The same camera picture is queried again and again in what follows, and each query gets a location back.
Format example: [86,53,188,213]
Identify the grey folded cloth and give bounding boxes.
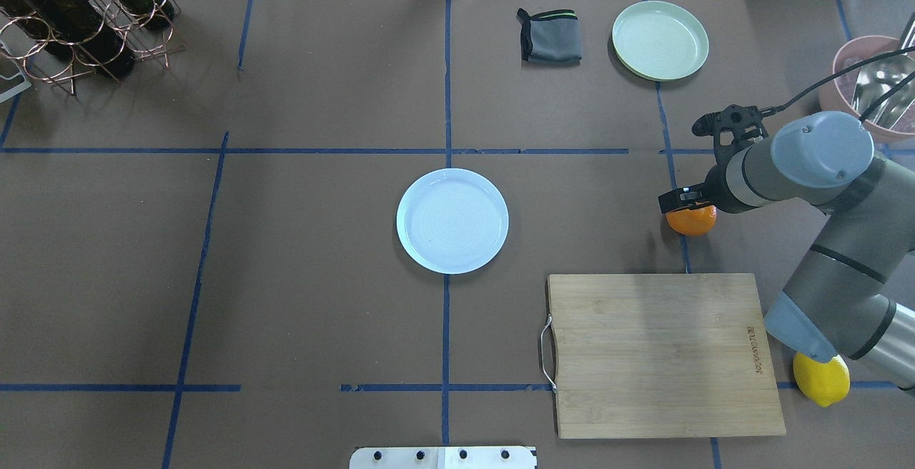
[517,9,584,66]

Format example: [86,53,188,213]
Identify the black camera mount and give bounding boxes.
[691,104,769,168]

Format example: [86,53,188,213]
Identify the front green wine bottle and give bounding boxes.
[1,0,73,63]

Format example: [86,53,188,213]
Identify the green plate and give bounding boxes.
[610,0,711,82]

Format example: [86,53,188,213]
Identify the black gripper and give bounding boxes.
[658,165,736,214]

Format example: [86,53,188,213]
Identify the metal scoop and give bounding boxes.
[851,53,914,143]

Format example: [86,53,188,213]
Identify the orange fruit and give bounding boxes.
[666,206,718,237]

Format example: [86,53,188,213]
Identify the light blue plate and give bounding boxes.
[395,168,510,275]

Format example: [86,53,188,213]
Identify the right lemon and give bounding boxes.
[792,352,851,408]

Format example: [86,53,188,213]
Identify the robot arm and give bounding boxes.
[659,105,914,395]

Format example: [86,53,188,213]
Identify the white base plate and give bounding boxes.
[349,445,538,468]

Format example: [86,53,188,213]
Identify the bamboo cutting board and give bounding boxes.
[547,273,786,440]

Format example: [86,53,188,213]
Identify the copper wire bottle rack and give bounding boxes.
[2,0,187,95]

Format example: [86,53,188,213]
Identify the pink bowl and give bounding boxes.
[818,35,914,144]

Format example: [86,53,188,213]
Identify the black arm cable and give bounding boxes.
[758,46,915,123]

